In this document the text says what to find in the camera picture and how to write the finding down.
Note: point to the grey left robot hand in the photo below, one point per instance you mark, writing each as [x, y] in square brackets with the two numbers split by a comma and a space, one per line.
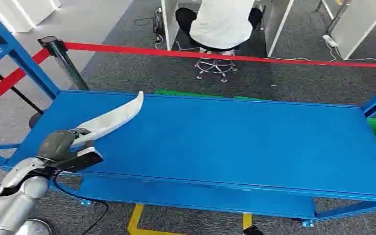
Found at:
[56, 146]

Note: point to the black robot foot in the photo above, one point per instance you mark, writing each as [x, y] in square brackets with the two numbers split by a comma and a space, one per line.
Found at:
[252, 231]

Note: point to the chrome swivel stool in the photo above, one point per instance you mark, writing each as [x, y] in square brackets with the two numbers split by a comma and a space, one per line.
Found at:
[215, 66]

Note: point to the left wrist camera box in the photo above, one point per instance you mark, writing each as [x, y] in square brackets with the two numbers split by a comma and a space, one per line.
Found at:
[82, 159]

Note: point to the white power strip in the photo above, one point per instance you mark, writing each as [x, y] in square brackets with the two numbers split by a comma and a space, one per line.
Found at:
[330, 41]

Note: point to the slanted white desk panel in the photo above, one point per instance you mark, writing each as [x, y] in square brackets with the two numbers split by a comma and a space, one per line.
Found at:
[277, 26]

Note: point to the round silver stanchion base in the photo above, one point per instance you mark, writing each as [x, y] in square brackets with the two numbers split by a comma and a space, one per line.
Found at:
[35, 227]

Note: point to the chrome desk leg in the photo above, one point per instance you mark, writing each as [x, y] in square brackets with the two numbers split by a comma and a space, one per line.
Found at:
[337, 14]

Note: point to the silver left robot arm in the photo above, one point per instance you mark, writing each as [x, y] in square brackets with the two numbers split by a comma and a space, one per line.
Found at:
[11, 201]

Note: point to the blue metal shelf table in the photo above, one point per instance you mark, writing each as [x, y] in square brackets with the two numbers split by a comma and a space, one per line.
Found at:
[214, 146]

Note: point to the short red barrier belt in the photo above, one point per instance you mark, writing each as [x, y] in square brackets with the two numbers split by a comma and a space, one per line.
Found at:
[6, 82]

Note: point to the long red barrier belt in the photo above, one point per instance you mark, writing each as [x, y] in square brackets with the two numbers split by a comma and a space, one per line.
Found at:
[207, 54]

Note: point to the narrow white desk panel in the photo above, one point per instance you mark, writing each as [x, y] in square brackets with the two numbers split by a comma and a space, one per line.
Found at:
[170, 22]

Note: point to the dark barrier stanchion post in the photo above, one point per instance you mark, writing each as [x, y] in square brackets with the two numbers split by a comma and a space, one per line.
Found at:
[65, 65]

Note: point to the thin black pole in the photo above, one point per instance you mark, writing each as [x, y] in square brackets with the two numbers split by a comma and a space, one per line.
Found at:
[16, 91]

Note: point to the wide white desk panel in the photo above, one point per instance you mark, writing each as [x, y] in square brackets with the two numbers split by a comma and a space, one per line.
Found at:
[360, 26]

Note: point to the white cabinet block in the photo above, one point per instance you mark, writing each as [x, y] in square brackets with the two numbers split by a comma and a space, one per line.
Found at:
[16, 13]

